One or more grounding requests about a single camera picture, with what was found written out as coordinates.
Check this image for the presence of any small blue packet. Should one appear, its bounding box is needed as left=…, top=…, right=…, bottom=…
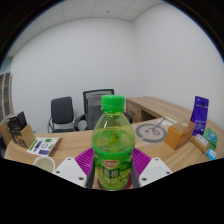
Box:
left=205, top=148, right=218, bottom=161

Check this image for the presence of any brown and black cardboard box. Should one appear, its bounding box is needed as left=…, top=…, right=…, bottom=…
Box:
left=5, top=111, right=37, bottom=149

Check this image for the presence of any grey mesh office chair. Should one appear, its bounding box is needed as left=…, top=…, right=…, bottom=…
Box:
left=73, top=88, right=134, bottom=132

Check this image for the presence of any green packet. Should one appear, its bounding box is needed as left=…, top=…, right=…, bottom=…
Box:
left=202, top=127, right=219, bottom=151

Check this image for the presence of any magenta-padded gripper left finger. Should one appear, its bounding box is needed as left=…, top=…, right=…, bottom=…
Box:
left=52, top=147, right=97, bottom=189

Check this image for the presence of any black office chair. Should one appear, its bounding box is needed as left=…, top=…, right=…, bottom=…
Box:
left=47, top=96, right=76, bottom=134

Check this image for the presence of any flat round red coaster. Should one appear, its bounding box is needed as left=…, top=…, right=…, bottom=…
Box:
left=94, top=178, right=134, bottom=191

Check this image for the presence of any wooden side desk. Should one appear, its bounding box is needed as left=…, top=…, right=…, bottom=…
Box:
left=125, top=96, right=189, bottom=125

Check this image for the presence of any wooden shelf cabinet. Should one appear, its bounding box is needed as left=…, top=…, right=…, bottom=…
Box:
left=0, top=71, right=14, bottom=125

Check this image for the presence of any orange cardboard box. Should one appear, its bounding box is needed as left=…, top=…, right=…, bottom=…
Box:
left=164, top=119, right=197, bottom=151

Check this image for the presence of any purple standing pouch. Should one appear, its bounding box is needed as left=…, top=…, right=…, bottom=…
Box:
left=189, top=95, right=210, bottom=136

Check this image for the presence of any green drink bottle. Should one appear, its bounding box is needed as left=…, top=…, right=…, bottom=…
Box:
left=91, top=94, right=136, bottom=192

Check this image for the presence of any white and brown mug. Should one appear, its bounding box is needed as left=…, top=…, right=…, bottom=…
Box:
left=32, top=155, right=57, bottom=174

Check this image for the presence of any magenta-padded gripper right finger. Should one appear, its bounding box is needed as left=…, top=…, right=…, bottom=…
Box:
left=129, top=147, right=174, bottom=188

